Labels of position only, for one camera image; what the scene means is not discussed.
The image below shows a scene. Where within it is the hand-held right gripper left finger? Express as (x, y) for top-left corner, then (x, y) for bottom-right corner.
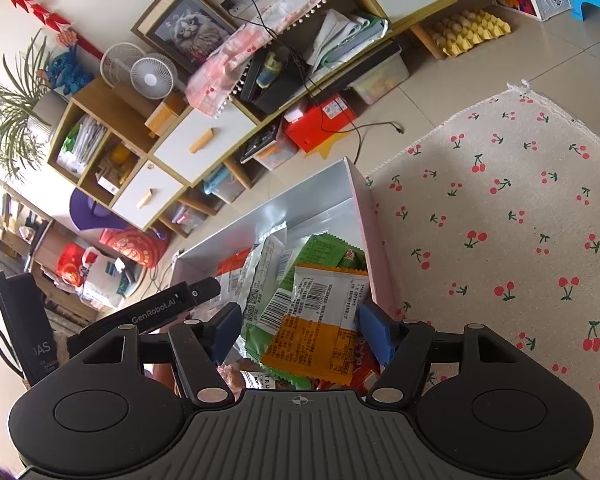
(82, 302), (244, 409)

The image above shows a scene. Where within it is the pink storage box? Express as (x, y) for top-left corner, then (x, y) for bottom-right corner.
(140, 156), (397, 392)

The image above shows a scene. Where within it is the red gift bag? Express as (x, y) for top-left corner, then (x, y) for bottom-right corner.
(56, 241), (99, 289)

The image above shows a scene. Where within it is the red cardboard box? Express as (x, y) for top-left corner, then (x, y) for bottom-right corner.
(283, 92), (359, 154)

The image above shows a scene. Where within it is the potted green plant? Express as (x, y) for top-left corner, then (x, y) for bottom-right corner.
(0, 29), (69, 172)

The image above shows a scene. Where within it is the yellow fruit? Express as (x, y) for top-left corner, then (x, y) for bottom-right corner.
(101, 144), (139, 187)

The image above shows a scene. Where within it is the blue plush toy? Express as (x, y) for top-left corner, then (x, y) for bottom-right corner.
(46, 44), (94, 97)

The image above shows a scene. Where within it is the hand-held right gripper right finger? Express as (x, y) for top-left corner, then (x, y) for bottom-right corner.
(357, 300), (531, 407)

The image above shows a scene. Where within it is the yellow star paper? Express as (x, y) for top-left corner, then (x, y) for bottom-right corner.
(302, 132), (354, 159)

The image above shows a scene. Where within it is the yellow egg tray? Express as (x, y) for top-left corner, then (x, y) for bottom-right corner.
(424, 9), (513, 58)

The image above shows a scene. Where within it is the orange and white snack packet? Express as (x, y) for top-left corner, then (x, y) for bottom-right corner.
(214, 254), (254, 307)

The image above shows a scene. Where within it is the cherry print floor mat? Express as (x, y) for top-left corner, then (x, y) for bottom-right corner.
(364, 79), (600, 461)

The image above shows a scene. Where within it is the bundle of white packets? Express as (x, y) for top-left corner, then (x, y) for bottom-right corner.
(56, 114), (112, 177)

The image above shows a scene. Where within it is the white shopping bag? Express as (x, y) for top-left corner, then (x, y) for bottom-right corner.
(79, 254), (147, 309)

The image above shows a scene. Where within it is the small clear bin black lid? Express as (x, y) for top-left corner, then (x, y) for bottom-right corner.
(239, 122), (302, 172)

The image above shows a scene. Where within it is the black power cable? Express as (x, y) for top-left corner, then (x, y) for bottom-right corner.
(239, 0), (407, 167)

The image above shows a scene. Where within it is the orange cardboard box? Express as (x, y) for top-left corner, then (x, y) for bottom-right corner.
(143, 92), (189, 138)

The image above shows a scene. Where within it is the red paper wall garland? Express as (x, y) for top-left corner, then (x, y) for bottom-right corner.
(0, 0), (104, 62)

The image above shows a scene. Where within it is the green snack packet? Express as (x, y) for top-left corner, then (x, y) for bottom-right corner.
(299, 233), (367, 272)
(239, 287), (302, 367)
(241, 232), (302, 332)

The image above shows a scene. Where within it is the white wire fan guard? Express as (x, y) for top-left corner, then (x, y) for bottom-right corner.
(99, 42), (146, 89)

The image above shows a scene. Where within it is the black open case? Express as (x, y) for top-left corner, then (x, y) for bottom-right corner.
(239, 49), (312, 116)

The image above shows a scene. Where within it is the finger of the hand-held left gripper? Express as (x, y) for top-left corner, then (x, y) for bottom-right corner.
(186, 276), (222, 309)

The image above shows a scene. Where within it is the pink cherry print cloth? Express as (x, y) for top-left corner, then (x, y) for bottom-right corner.
(185, 0), (382, 119)

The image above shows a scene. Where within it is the red snack packet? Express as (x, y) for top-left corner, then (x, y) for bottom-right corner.
(349, 334), (382, 388)

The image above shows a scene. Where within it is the wooden side desk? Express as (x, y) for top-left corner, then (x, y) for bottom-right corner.
(0, 184), (57, 263)

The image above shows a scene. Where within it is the clear bin with blue contents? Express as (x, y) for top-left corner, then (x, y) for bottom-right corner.
(202, 167), (247, 204)

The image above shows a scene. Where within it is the large clear bin black lid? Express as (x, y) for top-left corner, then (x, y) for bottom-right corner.
(337, 40), (412, 107)

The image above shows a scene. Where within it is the wooden cabinet with white drawers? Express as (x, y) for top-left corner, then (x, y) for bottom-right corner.
(46, 0), (567, 242)

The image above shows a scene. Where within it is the framed cat picture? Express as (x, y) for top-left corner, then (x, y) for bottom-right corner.
(130, 0), (241, 75)

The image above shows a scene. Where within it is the white label snack packet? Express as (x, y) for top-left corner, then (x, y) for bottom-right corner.
(239, 369), (282, 392)

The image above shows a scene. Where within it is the white desk fan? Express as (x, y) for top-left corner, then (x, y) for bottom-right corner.
(129, 53), (177, 101)

